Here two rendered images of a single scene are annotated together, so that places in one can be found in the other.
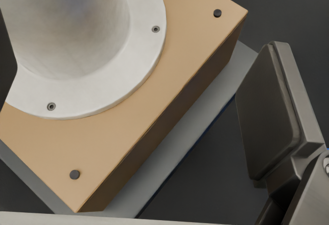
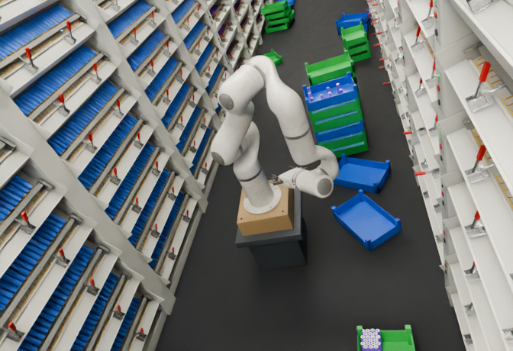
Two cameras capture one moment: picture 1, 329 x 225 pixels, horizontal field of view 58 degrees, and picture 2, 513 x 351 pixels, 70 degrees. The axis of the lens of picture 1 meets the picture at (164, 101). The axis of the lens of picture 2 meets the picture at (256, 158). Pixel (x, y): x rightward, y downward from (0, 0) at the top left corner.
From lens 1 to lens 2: 150 cm
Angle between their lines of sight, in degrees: 38
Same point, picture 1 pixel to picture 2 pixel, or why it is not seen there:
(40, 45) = (266, 193)
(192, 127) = (297, 205)
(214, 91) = (296, 198)
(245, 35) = not seen: hidden behind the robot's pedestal
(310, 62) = not seen: hidden behind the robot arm
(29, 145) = (272, 214)
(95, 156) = (283, 207)
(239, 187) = (333, 233)
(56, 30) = (267, 188)
